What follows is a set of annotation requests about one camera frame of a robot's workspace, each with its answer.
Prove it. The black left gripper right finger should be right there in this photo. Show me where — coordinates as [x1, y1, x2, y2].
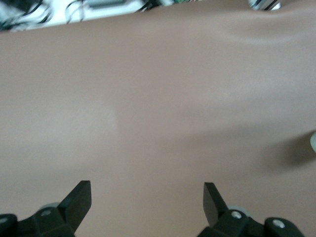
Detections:
[199, 182, 262, 237]

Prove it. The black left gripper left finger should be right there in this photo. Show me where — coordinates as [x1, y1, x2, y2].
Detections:
[34, 181, 92, 237]

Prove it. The aluminium camera mount post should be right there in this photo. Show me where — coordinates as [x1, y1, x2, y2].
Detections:
[248, 0, 282, 11]

